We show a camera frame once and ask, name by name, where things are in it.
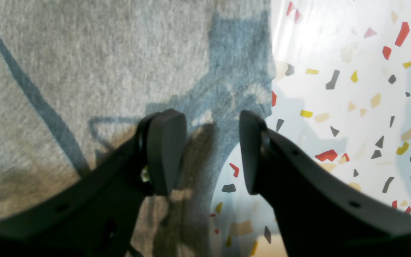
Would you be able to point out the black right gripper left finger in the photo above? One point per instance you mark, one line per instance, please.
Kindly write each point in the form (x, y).
(96, 216)

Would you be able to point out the grey T-shirt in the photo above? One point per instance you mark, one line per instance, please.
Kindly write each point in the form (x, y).
(76, 76)

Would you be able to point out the terrazzo pattern table cloth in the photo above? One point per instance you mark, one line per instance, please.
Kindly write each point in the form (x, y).
(342, 93)

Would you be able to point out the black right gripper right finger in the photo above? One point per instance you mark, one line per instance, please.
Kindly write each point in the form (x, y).
(317, 214)

